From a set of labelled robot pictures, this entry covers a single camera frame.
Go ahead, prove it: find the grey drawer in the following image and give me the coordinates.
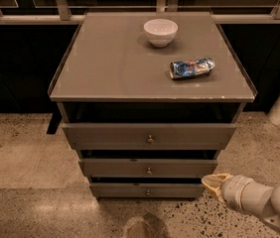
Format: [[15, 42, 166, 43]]
[[79, 159, 217, 179], [63, 123, 236, 151], [90, 182, 205, 198]]

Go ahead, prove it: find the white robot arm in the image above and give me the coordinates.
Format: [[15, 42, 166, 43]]
[[202, 174, 280, 233]]

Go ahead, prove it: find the grey drawer cabinet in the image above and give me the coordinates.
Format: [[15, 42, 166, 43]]
[[49, 12, 256, 186]]

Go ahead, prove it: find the grey bottom drawer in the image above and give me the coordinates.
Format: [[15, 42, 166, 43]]
[[90, 182, 205, 198]]

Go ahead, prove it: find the grey top drawer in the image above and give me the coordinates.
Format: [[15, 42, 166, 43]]
[[63, 123, 236, 151]]

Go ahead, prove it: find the crushed blue soda can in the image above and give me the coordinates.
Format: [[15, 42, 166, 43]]
[[170, 58, 215, 79]]

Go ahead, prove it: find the white ceramic bowl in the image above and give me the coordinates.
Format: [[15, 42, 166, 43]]
[[144, 19, 178, 48]]

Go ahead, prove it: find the metal railing frame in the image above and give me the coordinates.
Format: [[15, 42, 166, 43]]
[[0, 0, 280, 26]]

